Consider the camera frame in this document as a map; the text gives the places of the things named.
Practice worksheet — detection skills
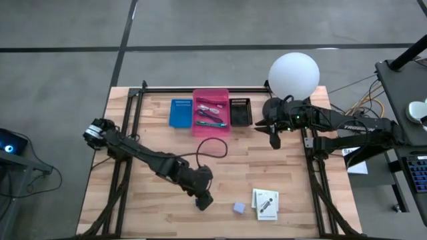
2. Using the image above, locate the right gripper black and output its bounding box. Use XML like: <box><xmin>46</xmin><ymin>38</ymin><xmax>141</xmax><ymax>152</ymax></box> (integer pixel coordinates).
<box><xmin>255</xmin><ymin>97</ymin><xmax>301</xmax><ymax>150</ymax></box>

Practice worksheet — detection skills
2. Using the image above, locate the black equipment cart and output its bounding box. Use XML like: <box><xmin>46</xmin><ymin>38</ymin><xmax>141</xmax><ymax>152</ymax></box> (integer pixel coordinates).
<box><xmin>343</xmin><ymin>35</ymin><xmax>427</xmax><ymax>227</ymax></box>

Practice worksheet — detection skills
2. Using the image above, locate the teal braided usb cable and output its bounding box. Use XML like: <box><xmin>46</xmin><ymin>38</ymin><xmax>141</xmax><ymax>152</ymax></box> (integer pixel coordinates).
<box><xmin>195</xmin><ymin>120</ymin><xmax>228</xmax><ymax>129</ymax></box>

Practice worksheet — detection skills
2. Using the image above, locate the black slotted plastic basket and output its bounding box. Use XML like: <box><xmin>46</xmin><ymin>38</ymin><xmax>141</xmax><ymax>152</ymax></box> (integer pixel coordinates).
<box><xmin>229</xmin><ymin>97</ymin><xmax>254</xmax><ymax>127</ymax></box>

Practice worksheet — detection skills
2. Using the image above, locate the white rounded device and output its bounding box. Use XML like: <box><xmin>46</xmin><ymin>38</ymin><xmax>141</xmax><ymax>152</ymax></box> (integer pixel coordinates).
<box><xmin>406</xmin><ymin>99</ymin><xmax>427</xmax><ymax>124</ymax></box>

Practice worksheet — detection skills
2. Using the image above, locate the backlit keyboard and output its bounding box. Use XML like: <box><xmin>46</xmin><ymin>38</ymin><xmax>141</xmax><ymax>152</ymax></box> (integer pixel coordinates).
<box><xmin>402</xmin><ymin>155</ymin><xmax>427</xmax><ymax>194</ymax></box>

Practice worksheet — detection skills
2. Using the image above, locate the blue plastic bin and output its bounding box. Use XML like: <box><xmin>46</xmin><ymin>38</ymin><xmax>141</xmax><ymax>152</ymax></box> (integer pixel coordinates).
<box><xmin>169</xmin><ymin>99</ymin><xmax>193</xmax><ymax>129</ymax></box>

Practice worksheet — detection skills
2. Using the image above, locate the black device blue light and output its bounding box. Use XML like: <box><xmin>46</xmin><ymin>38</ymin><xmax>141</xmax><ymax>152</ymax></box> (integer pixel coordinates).
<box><xmin>0</xmin><ymin>128</ymin><xmax>29</xmax><ymax>156</ymax></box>

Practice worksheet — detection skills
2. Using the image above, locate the white manual booklet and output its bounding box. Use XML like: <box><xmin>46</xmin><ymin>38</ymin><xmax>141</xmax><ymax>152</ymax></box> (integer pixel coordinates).
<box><xmin>256</xmin><ymin>191</ymin><xmax>279</xmax><ymax>221</ymax></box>
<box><xmin>251</xmin><ymin>188</ymin><xmax>280</xmax><ymax>211</ymax></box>

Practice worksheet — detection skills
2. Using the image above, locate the white globe lamp black base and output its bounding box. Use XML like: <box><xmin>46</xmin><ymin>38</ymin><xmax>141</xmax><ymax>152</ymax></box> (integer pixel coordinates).
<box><xmin>266</xmin><ymin>52</ymin><xmax>320</xmax><ymax>104</ymax></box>

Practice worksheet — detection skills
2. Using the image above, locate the black floor cable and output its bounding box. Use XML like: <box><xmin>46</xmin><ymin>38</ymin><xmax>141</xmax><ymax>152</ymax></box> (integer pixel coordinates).
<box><xmin>6</xmin><ymin>166</ymin><xmax>63</xmax><ymax>200</ymax></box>

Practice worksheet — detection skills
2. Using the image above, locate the grey metal stand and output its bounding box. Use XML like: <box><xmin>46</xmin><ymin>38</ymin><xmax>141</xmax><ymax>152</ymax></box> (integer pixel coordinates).
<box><xmin>0</xmin><ymin>149</ymin><xmax>54</xmax><ymax>240</ymax></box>

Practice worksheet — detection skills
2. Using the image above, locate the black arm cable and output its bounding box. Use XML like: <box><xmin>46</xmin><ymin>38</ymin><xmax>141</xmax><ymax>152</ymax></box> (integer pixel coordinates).
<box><xmin>173</xmin><ymin>137</ymin><xmax>229</xmax><ymax>167</ymax></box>

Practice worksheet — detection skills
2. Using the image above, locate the white paper sheet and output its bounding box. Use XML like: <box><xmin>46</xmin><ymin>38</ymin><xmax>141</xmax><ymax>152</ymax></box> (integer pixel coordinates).
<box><xmin>342</xmin><ymin>146</ymin><xmax>369</xmax><ymax>175</ymax></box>

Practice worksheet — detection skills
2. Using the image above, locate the black aluminium table frame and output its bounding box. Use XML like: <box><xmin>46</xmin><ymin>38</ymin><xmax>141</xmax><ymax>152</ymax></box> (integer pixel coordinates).
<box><xmin>76</xmin><ymin>79</ymin><xmax>364</xmax><ymax>239</ymax></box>

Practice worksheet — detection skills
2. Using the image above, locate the pink plastic bin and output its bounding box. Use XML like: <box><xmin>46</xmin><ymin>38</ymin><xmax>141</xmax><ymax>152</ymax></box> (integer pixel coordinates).
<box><xmin>192</xmin><ymin>88</ymin><xmax>231</xmax><ymax>138</ymax></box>

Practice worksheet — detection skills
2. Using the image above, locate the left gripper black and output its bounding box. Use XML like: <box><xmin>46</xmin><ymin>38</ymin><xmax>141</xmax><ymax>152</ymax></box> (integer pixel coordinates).
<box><xmin>181</xmin><ymin>165</ymin><xmax>215</xmax><ymax>211</ymax></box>

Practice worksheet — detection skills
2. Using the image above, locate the yellow cable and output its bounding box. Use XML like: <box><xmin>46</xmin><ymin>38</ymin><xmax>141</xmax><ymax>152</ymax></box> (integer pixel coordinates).
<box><xmin>345</xmin><ymin>96</ymin><xmax>386</xmax><ymax>117</ymax></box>

